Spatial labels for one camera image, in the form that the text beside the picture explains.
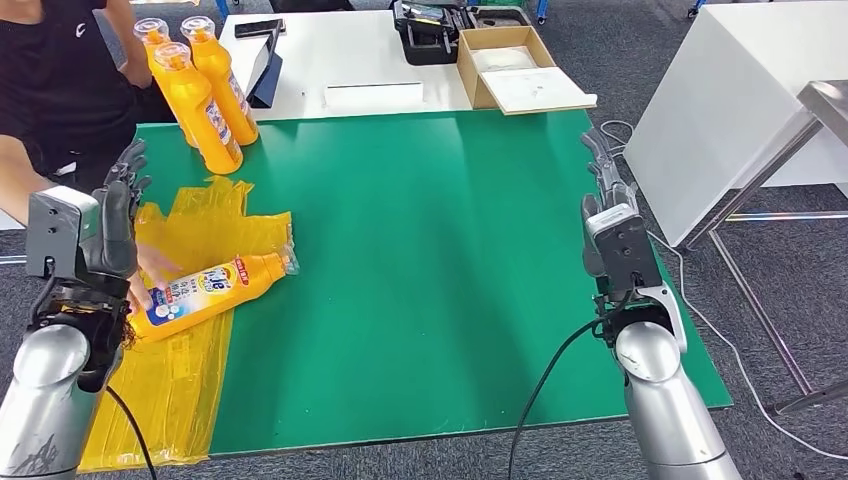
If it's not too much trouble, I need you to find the black smartphone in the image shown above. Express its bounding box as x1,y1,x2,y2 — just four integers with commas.
233,18,287,40

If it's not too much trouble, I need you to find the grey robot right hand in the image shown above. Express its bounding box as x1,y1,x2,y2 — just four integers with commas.
579,128,641,280

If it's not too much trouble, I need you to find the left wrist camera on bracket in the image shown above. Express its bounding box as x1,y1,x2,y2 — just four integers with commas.
25,184,102,281

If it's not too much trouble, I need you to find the tablet in dark folio case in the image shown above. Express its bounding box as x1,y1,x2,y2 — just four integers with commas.
243,19,287,110

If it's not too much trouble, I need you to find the white floor cable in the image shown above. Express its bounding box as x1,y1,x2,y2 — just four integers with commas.
598,120,848,464

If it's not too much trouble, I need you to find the orange plastic bottle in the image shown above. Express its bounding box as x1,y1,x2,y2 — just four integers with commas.
128,247,301,345
179,15,260,148
152,41,245,177
133,17,200,149

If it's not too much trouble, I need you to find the person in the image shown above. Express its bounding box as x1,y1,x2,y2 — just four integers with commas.
0,0,184,317

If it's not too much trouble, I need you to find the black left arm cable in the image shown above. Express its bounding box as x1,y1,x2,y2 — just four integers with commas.
29,271,159,480

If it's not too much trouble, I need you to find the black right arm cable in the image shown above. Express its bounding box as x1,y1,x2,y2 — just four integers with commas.
506,290,639,480

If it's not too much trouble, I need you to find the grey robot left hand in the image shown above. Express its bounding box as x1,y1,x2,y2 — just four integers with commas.
91,138,153,281

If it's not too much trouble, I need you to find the grey side table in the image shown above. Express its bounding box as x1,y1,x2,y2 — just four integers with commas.
0,208,31,266

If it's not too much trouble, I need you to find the yellow plastic sheet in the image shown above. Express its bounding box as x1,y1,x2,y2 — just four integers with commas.
78,175,297,474

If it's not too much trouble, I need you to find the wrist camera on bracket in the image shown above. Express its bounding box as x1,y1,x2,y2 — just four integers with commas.
584,202,665,297
25,184,102,281

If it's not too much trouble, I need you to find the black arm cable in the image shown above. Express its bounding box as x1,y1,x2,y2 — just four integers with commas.
29,271,159,480
506,290,639,480

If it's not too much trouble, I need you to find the white foam insert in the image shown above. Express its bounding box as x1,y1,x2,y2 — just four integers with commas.
470,47,539,75

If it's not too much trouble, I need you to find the white box lid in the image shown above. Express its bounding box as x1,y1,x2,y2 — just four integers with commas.
480,67,599,118

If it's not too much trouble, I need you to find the grey metal table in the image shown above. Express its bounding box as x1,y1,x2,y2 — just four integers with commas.
682,80,848,420

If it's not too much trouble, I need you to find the black chair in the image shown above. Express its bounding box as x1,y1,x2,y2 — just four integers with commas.
268,0,356,14

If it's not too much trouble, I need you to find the brown cardboard box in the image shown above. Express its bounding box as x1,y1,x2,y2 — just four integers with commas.
456,26,558,112

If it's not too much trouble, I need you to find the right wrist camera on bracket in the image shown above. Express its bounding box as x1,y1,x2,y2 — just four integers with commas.
584,202,665,297

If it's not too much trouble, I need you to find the green table mat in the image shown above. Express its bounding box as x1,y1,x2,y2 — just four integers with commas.
134,109,734,460

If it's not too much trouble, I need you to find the person's left hand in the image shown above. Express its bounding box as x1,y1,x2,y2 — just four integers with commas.
118,57,154,90

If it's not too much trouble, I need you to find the person's right hand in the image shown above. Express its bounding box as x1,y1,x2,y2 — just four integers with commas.
125,241,184,317

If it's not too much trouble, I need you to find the black tool case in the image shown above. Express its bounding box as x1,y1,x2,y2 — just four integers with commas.
391,0,533,67

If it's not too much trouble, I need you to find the large white table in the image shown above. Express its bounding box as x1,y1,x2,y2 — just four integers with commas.
622,0,848,250

